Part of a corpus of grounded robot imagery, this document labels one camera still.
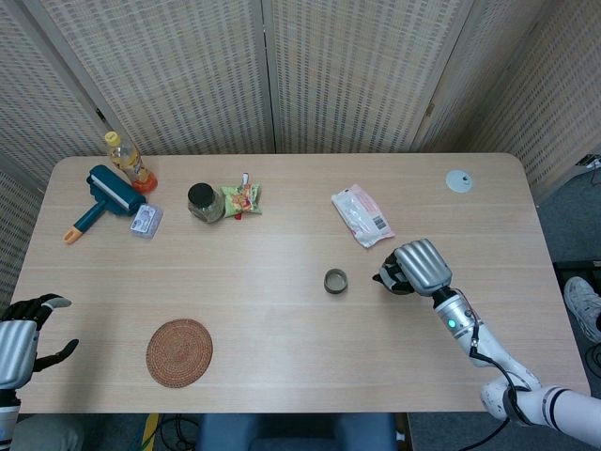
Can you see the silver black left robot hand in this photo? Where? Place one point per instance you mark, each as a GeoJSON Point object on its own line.
{"type": "Point", "coordinates": [16, 350]}

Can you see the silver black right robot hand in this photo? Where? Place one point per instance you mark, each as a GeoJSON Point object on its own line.
{"type": "Point", "coordinates": [422, 265]}

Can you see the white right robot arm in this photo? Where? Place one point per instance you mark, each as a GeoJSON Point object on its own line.
{"type": "Point", "coordinates": [490, 350]}

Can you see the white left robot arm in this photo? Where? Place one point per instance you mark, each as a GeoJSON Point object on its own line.
{"type": "Point", "coordinates": [7, 420]}

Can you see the white pink plastic package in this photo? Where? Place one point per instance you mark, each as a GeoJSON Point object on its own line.
{"type": "Point", "coordinates": [361, 216]}

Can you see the small round green lid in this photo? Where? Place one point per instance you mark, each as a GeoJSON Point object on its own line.
{"type": "Point", "coordinates": [335, 282]}

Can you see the white round table grommet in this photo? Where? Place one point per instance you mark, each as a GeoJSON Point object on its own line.
{"type": "Point", "coordinates": [457, 182]}

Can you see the black metal stand base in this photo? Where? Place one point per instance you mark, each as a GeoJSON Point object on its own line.
{"type": "Point", "coordinates": [577, 267]}

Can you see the brass screen hinge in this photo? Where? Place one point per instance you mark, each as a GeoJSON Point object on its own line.
{"type": "Point", "coordinates": [100, 114]}
{"type": "Point", "coordinates": [429, 110]}

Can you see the white sneaker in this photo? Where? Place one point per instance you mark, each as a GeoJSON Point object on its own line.
{"type": "Point", "coordinates": [580, 300]}

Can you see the round woven rattan mat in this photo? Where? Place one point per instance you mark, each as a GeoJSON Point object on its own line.
{"type": "Point", "coordinates": [178, 352]}

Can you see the small clear plastic box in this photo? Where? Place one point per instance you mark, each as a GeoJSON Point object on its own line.
{"type": "Point", "coordinates": [146, 221]}

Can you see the teal lint roller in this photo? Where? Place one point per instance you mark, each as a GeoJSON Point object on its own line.
{"type": "Point", "coordinates": [112, 192]}

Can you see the green snack bag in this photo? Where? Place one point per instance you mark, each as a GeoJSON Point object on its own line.
{"type": "Point", "coordinates": [241, 199]}

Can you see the white power strip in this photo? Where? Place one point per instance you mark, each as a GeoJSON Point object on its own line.
{"type": "Point", "coordinates": [589, 160]}

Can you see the blue padded seat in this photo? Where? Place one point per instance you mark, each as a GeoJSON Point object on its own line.
{"type": "Point", "coordinates": [291, 434]}

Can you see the orange drink bottle yellow cap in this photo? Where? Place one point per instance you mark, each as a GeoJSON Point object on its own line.
{"type": "Point", "coordinates": [134, 165]}

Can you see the glass jar black lid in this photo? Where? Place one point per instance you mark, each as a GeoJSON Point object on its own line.
{"type": "Point", "coordinates": [204, 202]}

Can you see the woven folding screen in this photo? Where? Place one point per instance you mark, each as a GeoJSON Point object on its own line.
{"type": "Point", "coordinates": [188, 70]}

